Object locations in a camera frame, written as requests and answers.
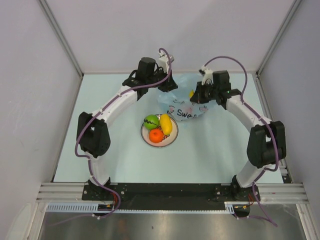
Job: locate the round white printed plate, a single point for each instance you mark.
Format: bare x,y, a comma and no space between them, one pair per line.
167,140

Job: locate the aluminium frame rail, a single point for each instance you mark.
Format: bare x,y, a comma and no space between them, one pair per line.
271,193

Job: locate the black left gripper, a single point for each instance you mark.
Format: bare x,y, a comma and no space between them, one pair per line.
169,84

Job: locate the yellow fake banana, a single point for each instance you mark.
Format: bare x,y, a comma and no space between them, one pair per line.
191,94

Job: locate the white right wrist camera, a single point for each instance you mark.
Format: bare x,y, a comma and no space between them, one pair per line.
207,75

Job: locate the green fake watermelon ball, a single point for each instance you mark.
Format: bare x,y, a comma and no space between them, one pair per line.
151,122

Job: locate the orange fake fruit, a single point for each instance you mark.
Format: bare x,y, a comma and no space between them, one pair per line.
156,135

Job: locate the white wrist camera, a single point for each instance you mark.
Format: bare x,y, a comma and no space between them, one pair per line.
163,61
207,75

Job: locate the light blue cartoon plastic bag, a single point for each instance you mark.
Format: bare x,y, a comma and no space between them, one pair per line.
177,102

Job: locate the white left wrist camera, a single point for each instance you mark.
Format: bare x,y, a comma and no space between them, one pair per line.
163,61

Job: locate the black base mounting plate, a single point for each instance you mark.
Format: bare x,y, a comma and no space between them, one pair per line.
181,196

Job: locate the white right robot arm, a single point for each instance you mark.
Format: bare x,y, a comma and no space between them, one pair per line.
267,138

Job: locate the light blue cable duct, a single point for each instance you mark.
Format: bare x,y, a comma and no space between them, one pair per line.
97,208

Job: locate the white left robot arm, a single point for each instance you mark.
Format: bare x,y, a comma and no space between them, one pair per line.
93,138

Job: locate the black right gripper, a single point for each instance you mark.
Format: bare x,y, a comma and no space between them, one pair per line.
197,97

